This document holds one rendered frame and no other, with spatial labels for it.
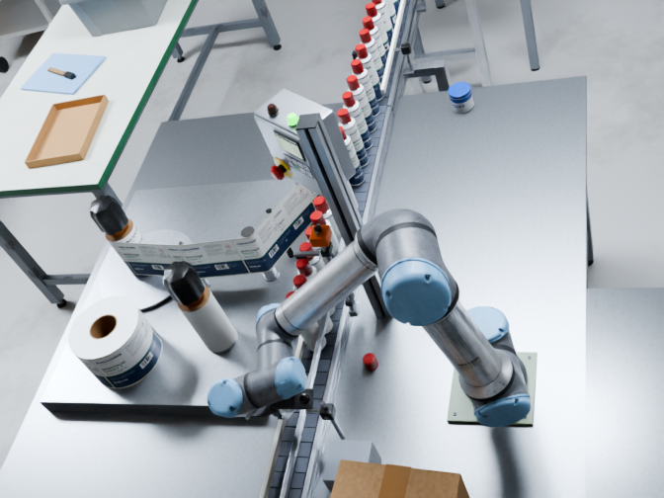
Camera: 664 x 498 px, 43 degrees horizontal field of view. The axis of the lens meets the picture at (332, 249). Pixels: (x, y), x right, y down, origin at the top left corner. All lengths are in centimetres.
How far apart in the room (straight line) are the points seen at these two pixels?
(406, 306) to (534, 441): 61
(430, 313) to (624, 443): 64
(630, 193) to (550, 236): 126
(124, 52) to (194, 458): 207
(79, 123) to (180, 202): 87
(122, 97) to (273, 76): 136
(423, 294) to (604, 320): 76
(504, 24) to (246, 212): 228
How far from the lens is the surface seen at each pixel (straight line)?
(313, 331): 208
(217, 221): 259
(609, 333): 209
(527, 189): 242
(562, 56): 420
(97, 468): 231
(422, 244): 148
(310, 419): 205
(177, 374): 228
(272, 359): 171
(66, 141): 342
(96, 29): 395
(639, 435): 195
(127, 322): 226
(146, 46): 372
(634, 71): 406
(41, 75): 390
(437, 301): 146
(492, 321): 185
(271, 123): 185
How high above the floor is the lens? 255
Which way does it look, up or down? 45 degrees down
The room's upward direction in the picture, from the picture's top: 24 degrees counter-clockwise
